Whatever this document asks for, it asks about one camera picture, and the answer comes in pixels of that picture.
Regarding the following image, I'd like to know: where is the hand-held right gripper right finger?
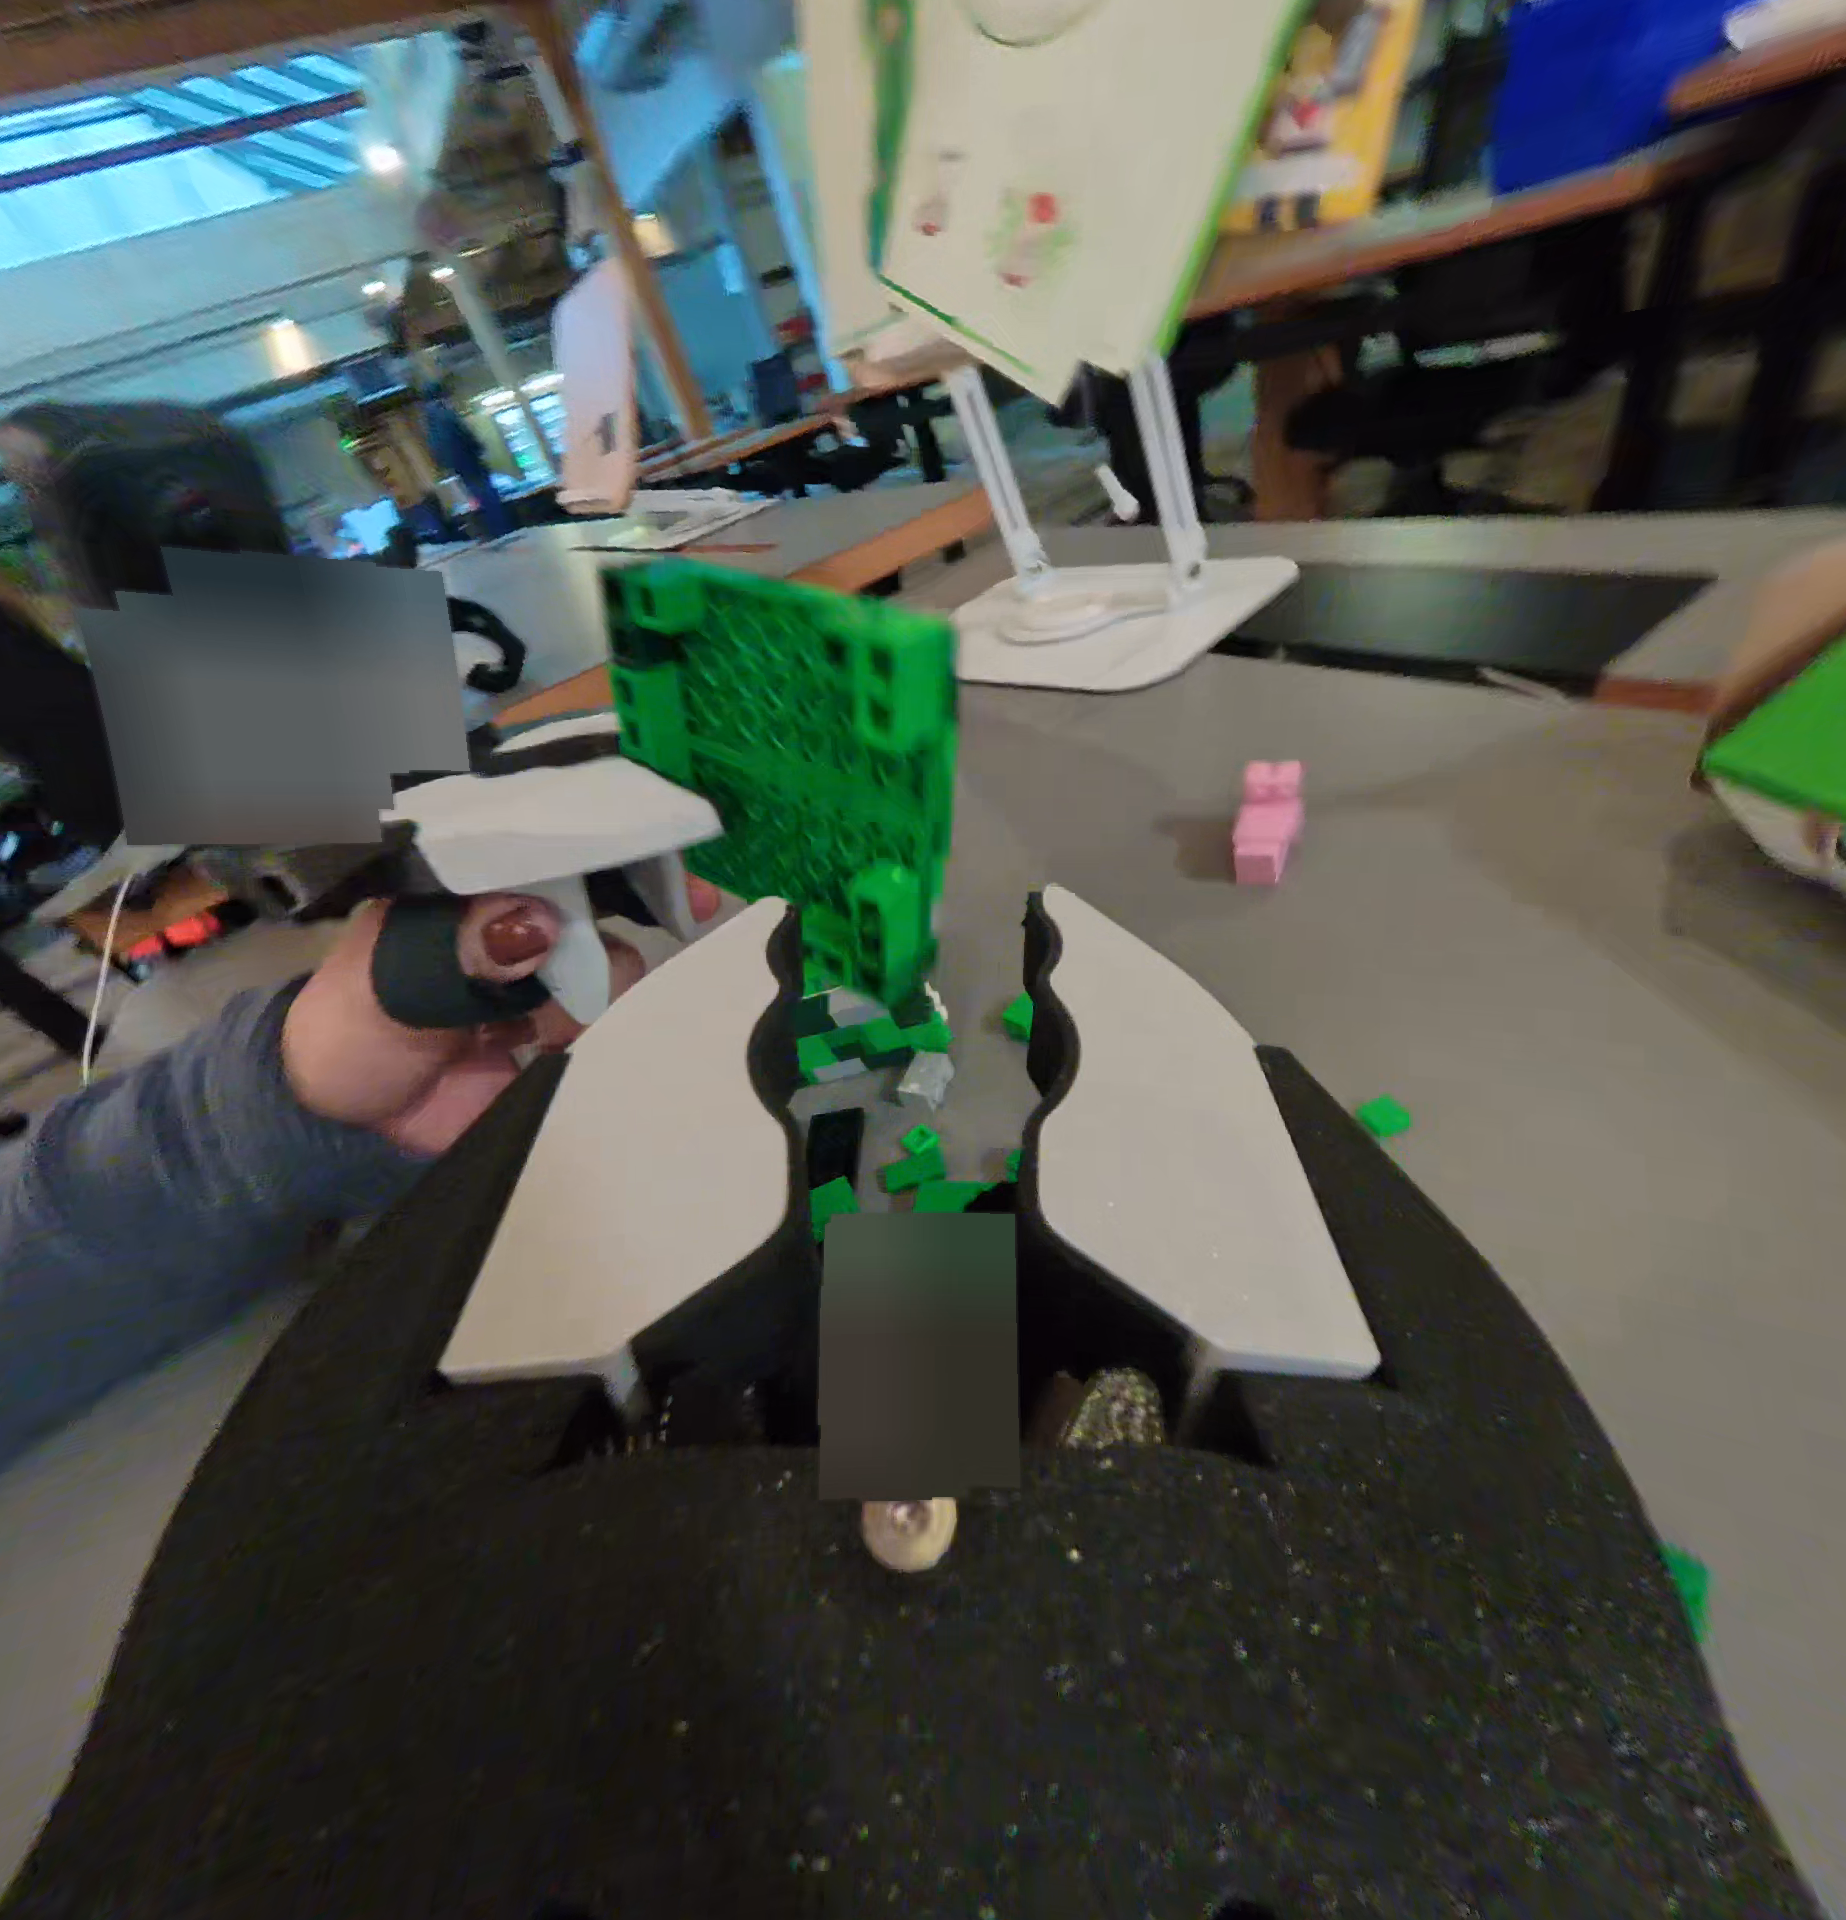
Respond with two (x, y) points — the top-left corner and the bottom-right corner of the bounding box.
(1020, 885), (1382, 1442)

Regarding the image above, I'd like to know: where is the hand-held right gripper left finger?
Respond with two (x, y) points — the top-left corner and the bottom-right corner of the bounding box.
(440, 897), (817, 1442)

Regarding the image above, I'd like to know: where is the green mosaic brick cube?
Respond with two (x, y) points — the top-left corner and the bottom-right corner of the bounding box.
(600, 556), (961, 1024)

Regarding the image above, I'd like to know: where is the person's left forearm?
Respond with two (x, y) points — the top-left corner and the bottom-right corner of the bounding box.
(0, 973), (413, 1487)

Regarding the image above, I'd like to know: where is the grey desk with wooden edge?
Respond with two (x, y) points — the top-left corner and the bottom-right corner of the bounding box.
(413, 477), (998, 729)

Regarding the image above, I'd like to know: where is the person's left hand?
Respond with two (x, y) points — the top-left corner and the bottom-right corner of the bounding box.
(283, 879), (722, 1161)

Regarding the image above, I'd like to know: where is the pink toy pig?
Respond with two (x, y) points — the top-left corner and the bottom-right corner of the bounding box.
(1230, 761), (1304, 889)

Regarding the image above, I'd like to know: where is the black and white device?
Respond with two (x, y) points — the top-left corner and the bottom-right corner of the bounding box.
(441, 590), (529, 697)

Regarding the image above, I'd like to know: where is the beige booklet stand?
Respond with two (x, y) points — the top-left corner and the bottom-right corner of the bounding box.
(551, 255), (642, 517)

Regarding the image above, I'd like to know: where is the green toy box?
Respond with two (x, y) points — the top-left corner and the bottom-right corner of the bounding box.
(1696, 531), (1846, 919)

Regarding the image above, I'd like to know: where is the black office chair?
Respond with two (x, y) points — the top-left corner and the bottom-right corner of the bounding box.
(1284, 322), (1562, 503)

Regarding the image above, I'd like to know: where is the open instruction booklet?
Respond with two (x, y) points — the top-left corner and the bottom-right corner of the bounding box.
(796, 0), (1315, 407)

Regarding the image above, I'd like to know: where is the white stand with instruction booklet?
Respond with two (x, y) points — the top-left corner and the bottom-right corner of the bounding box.
(1185, 46), (1846, 519)

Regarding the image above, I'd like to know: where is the yellow toy box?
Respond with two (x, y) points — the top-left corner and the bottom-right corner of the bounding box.
(1220, 0), (1426, 234)

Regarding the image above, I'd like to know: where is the blue storage bin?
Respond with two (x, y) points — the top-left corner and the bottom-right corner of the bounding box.
(1495, 0), (1742, 198)

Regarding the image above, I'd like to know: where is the white cable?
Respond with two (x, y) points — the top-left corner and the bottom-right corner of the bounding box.
(80, 879), (137, 1088)

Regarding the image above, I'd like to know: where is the black desk cable cover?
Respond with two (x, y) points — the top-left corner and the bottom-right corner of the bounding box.
(1226, 562), (1712, 693)

